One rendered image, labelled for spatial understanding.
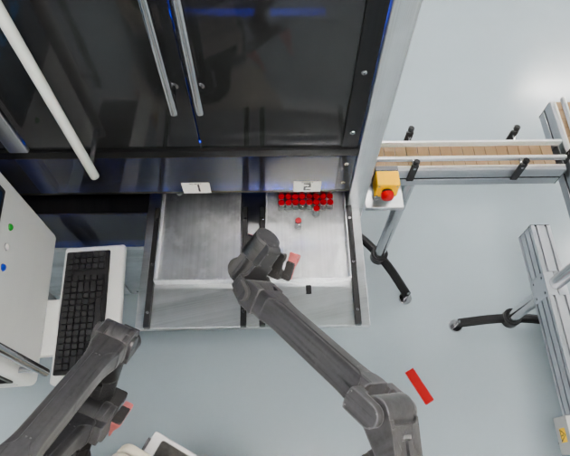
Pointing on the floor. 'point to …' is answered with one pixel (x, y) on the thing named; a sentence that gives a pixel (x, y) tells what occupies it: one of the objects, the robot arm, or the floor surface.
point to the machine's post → (382, 94)
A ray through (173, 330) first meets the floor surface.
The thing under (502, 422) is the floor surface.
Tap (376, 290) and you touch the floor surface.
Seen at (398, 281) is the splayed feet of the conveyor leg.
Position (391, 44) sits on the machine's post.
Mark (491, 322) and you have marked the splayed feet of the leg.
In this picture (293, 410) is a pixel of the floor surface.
